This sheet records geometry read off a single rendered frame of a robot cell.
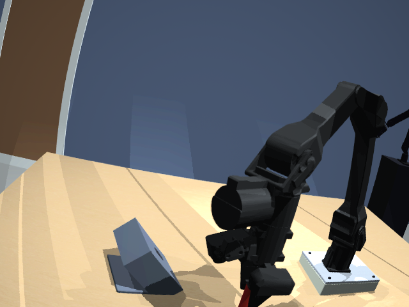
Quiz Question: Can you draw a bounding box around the dark red peg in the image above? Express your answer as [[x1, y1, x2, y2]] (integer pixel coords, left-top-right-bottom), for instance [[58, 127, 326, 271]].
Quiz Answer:
[[238, 284, 251, 307]]

